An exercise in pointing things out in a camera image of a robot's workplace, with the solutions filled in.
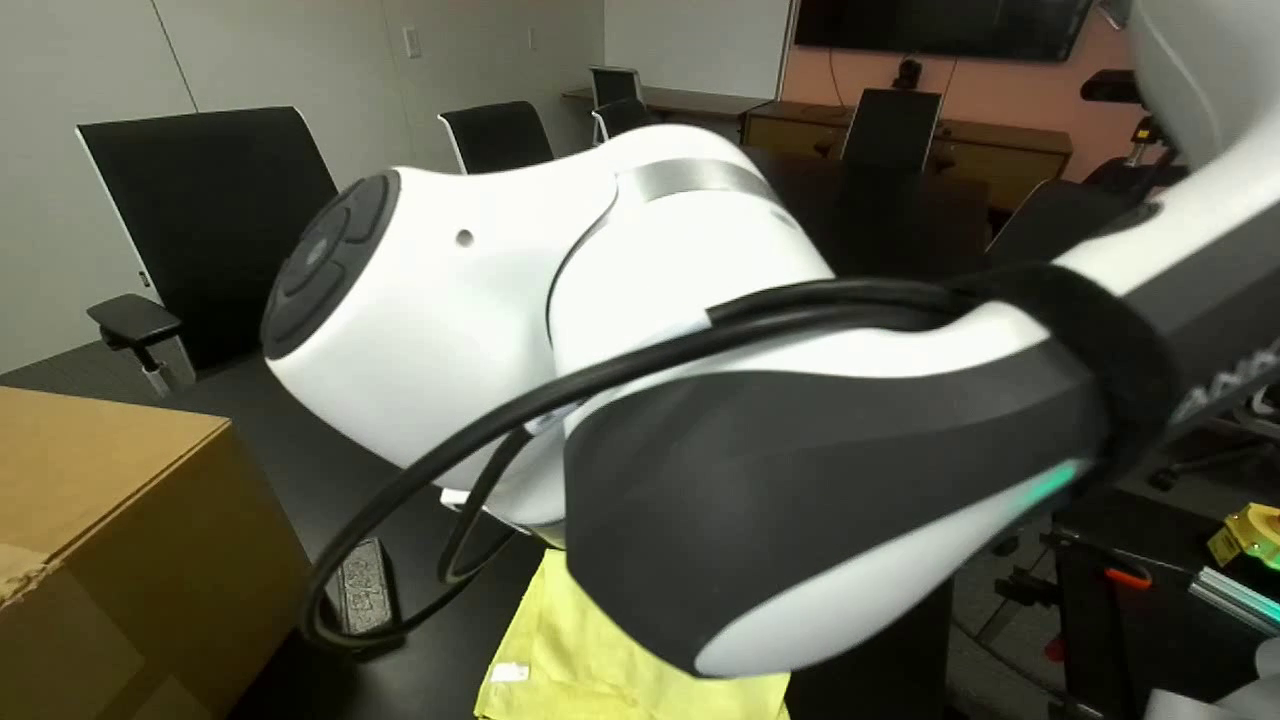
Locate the green lit mount plate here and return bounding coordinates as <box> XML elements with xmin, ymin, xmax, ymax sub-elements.
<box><xmin>1187</xmin><ymin>563</ymin><xmax>1280</xmax><ymax>637</ymax></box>

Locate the black office chair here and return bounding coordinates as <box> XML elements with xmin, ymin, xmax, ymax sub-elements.
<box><xmin>586</xmin><ymin>65</ymin><xmax>647</xmax><ymax>105</ymax></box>
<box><xmin>586</xmin><ymin>93</ymin><xmax>654</xmax><ymax>142</ymax></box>
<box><xmin>840</xmin><ymin>83</ymin><xmax>949</xmax><ymax>244</ymax></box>
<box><xmin>435</xmin><ymin>97</ymin><xmax>557</xmax><ymax>174</ymax></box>
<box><xmin>71</xmin><ymin>105</ymin><xmax>344</xmax><ymax>398</ymax></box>

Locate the yellow towel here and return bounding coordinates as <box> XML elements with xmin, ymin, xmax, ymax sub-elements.
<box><xmin>470</xmin><ymin>541</ymin><xmax>791</xmax><ymax>720</ymax></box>

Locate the grey remote control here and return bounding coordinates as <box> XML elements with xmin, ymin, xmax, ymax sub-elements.
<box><xmin>332</xmin><ymin>537</ymin><xmax>398</xmax><ymax>640</ymax></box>

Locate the brown cardboard box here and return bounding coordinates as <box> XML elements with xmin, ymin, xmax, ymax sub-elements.
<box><xmin>0</xmin><ymin>388</ymin><xmax>322</xmax><ymax>720</ymax></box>

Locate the black wall television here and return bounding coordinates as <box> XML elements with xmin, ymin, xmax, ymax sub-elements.
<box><xmin>791</xmin><ymin>0</ymin><xmax>1100</xmax><ymax>66</ymax></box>

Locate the wooden credenza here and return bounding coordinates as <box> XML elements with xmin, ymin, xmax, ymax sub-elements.
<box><xmin>741</xmin><ymin>97</ymin><xmax>1075</xmax><ymax>205</ymax></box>

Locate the black stand with orange clamp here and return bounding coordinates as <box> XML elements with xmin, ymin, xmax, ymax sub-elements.
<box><xmin>1043</xmin><ymin>517</ymin><xmax>1264</xmax><ymax>720</ymax></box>

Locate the yellow green plastic object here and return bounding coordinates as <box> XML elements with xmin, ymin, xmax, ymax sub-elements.
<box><xmin>1204</xmin><ymin>501</ymin><xmax>1280</xmax><ymax>577</ymax></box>

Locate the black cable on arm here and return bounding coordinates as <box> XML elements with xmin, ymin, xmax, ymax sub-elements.
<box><xmin>298</xmin><ymin>276</ymin><xmax>1057</xmax><ymax>661</ymax></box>

